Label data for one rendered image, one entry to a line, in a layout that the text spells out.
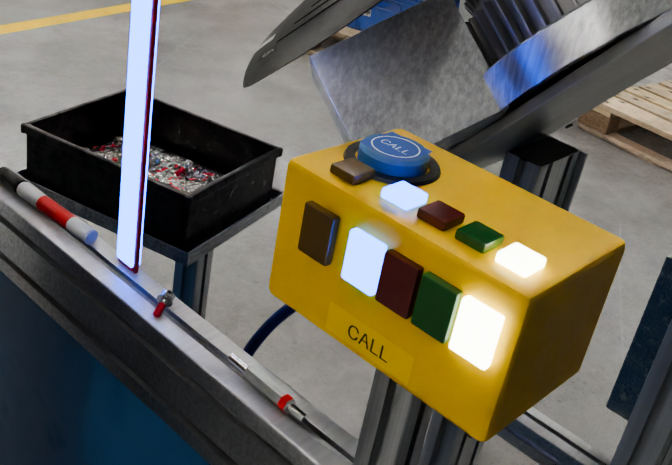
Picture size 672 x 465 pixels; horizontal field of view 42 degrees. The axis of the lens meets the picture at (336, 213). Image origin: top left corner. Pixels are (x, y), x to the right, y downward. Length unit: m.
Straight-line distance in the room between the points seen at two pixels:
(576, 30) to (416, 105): 0.16
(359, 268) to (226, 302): 1.79
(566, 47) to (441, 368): 0.41
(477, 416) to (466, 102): 0.45
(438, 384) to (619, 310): 2.20
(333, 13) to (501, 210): 0.56
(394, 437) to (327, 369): 1.54
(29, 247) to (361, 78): 0.34
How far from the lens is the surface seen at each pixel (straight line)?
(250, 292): 2.29
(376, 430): 0.55
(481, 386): 0.43
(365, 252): 0.44
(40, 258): 0.81
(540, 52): 0.80
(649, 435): 1.04
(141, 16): 0.66
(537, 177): 0.98
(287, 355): 2.09
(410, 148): 0.49
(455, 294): 0.42
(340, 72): 0.84
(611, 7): 0.79
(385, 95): 0.84
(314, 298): 0.49
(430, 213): 0.43
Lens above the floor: 1.27
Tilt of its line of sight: 28 degrees down
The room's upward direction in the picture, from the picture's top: 11 degrees clockwise
